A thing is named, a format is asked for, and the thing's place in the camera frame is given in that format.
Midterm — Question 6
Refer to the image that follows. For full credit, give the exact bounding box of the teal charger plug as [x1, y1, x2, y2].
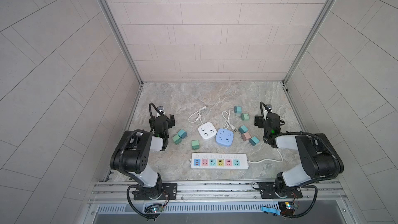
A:
[249, 136, 260, 146]
[234, 106, 243, 114]
[238, 125, 248, 134]
[177, 129, 187, 139]

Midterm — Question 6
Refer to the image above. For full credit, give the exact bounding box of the white cube socket cable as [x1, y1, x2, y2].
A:
[188, 105, 209, 124]

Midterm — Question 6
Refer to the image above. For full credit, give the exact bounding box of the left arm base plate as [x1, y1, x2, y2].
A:
[132, 183, 178, 201]

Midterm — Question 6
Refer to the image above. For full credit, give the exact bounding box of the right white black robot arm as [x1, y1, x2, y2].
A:
[254, 113, 344, 198]

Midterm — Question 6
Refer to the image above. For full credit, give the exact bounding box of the white square socket cube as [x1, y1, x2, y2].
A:
[198, 122, 217, 140]

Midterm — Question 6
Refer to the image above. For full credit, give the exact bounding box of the aluminium mounting rail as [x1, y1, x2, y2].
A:
[88, 179, 348, 204]

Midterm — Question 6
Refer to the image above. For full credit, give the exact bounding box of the left circuit board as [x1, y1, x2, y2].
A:
[145, 203, 164, 214]

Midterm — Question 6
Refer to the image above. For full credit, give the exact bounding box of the white multicolour power strip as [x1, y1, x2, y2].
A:
[190, 152, 249, 170]

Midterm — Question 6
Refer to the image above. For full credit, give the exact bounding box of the right circuit board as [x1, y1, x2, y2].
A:
[278, 201, 299, 216]

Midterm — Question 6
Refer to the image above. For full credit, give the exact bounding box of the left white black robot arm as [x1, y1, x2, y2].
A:
[110, 115, 175, 200]

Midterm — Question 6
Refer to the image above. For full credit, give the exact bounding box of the blue square socket cube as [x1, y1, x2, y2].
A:
[216, 128, 234, 147]

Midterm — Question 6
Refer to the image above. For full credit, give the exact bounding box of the white power strip cable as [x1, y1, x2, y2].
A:
[248, 147, 284, 164]

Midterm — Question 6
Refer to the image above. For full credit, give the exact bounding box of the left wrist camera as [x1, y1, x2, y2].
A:
[157, 106, 164, 115]

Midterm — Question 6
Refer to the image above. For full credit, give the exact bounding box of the circuit board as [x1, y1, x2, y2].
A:
[278, 201, 299, 216]
[145, 203, 164, 214]

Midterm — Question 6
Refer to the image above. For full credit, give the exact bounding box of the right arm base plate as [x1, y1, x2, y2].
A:
[255, 182, 303, 199]

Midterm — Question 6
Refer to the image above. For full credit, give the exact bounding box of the green charger plug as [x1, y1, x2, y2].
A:
[192, 140, 200, 150]
[240, 113, 250, 121]
[172, 134, 182, 145]

